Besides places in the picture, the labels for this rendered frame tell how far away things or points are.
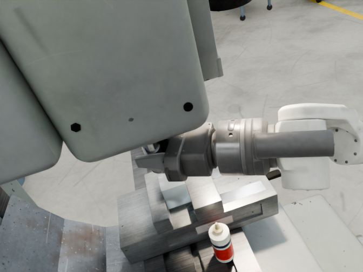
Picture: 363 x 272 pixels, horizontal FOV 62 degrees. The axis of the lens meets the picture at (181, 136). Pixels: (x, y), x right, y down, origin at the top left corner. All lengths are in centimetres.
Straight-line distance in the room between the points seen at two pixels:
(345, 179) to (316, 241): 122
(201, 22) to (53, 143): 23
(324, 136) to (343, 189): 167
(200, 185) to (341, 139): 29
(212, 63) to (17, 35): 24
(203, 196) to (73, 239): 36
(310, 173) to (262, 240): 38
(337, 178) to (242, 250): 150
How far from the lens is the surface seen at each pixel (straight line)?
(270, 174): 74
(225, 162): 44
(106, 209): 226
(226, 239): 61
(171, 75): 34
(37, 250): 77
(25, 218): 79
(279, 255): 77
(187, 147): 46
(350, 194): 205
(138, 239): 67
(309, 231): 95
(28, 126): 35
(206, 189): 65
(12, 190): 83
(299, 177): 45
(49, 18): 32
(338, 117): 48
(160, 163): 49
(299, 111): 45
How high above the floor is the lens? 155
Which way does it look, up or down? 37 degrees down
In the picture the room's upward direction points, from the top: 17 degrees counter-clockwise
